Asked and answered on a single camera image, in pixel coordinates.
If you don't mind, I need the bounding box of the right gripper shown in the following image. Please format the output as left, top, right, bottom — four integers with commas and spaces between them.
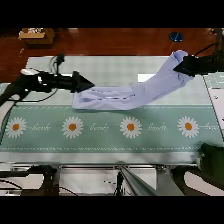
181, 54, 205, 76

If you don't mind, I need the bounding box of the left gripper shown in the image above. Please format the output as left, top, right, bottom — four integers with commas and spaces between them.
49, 73, 77, 93

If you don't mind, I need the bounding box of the light blue shirt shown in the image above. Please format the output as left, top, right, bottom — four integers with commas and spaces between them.
71, 49, 190, 112

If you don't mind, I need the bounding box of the blue round object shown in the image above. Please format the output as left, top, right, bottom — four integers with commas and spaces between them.
168, 31, 185, 43

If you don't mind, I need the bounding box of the cardboard box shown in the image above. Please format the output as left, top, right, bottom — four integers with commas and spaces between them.
18, 27, 56, 46

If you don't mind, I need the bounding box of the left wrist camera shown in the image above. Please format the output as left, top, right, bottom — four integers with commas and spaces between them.
49, 52, 67, 75

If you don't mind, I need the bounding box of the black cable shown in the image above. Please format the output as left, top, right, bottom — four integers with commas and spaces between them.
13, 87, 60, 104
57, 185, 80, 197

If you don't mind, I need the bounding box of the silver frame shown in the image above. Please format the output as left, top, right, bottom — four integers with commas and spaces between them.
0, 161, 202, 197

